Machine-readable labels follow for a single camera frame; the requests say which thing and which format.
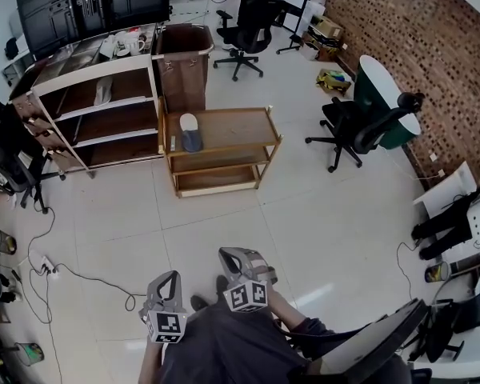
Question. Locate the person's left forearm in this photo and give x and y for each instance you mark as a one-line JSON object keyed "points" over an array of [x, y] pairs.
{"points": [[150, 364]]}

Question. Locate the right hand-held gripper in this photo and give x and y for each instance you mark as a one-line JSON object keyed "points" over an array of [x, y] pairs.
{"points": [[248, 294]]}

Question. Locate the white table with black edge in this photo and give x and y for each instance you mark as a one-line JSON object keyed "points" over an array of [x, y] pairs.
{"points": [[368, 346]]}

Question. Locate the cardboard box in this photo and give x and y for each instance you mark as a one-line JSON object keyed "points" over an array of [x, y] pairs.
{"points": [[325, 28]]}

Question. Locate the person's right forearm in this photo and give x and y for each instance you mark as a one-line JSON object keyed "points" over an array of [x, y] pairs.
{"points": [[282, 308]]}

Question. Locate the white boxes stack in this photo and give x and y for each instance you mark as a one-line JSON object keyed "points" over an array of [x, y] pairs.
{"points": [[316, 4]]}

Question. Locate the grey slipper with white sole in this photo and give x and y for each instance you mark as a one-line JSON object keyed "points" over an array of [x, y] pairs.
{"points": [[190, 133], [103, 90]]}

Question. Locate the person's dark top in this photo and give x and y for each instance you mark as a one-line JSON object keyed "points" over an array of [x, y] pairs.
{"points": [[228, 346]]}

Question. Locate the green table with white top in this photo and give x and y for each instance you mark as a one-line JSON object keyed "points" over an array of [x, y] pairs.
{"points": [[378, 94]]}

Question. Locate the black office chair with headrest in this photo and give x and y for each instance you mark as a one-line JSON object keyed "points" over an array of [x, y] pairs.
{"points": [[364, 130]]}

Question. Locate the white desk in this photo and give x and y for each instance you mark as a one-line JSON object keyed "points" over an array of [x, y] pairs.
{"points": [[448, 186]]}

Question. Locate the wooden rolling cart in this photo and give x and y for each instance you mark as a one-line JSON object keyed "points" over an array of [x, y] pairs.
{"points": [[232, 130]]}

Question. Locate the mesh waste bin yellow contents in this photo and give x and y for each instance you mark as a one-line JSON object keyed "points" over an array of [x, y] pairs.
{"points": [[2, 241]]}

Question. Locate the black mesh office chair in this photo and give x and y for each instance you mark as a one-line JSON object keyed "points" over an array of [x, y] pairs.
{"points": [[8, 154]]}

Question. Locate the brown and white shelf rack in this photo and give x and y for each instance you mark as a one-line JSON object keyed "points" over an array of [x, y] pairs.
{"points": [[104, 122]]}

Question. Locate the white power strip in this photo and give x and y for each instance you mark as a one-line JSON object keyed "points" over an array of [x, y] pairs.
{"points": [[46, 266]]}

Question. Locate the mesh waste bin green contents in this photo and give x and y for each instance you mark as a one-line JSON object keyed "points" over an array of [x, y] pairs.
{"points": [[29, 353]]}

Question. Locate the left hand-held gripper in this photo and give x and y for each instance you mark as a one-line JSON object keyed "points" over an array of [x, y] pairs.
{"points": [[166, 326]]}

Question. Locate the yellow green bag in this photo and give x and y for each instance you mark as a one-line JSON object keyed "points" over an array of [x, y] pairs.
{"points": [[333, 80]]}

